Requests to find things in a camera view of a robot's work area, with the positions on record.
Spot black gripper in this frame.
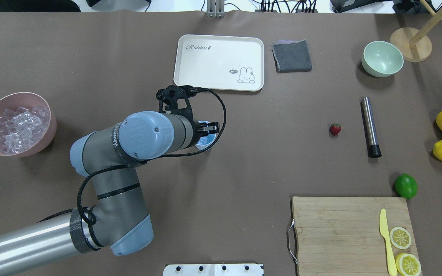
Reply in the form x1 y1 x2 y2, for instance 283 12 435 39
185 115 220 148

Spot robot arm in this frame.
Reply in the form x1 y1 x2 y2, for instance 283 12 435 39
0 111 223 276

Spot light blue plastic cup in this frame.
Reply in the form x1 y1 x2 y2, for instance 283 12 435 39
195 120 217 150

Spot pile of clear ice cubes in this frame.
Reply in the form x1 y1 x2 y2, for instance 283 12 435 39
0 105 50 155

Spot cream rabbit tray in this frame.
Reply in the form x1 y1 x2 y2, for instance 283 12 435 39
173 34 264 92

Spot grey folded cloth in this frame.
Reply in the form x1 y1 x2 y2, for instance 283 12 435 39
271 39 313 73

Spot red strawberry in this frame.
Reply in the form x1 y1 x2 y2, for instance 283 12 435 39
329 123 342 136

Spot steel muddler black tip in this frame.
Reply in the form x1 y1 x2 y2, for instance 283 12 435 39
361 97 382 158

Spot wooden cutting board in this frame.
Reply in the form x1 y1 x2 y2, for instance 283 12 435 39
291 196 419 276

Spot mint green bowl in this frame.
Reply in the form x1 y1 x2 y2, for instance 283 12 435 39
361 41 404 77

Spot pink bowl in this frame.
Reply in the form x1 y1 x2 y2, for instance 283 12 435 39
0 92 57 157

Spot yellow plastic knife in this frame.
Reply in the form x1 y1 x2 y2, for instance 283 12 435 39
379 209 398 276

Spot green lime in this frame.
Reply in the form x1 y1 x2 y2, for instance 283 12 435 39
394 173 418 199

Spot wooden mug tree stand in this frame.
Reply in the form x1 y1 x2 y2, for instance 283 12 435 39
390 0 442 62

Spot upper lemon half slice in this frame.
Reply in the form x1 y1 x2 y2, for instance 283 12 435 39
389 227 412 250

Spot lemon half slice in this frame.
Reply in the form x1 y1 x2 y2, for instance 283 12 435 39
395 253 422 276
389 227 412 250

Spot lower lemon half slice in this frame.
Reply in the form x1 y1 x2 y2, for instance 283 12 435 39
395 253 422 276

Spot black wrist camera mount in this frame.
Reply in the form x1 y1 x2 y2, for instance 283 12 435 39
156 85 202 122

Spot aluminium frame post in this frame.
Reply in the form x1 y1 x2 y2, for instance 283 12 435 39
206 0 226 18

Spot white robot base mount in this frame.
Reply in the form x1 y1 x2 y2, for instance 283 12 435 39
163 263 264 276

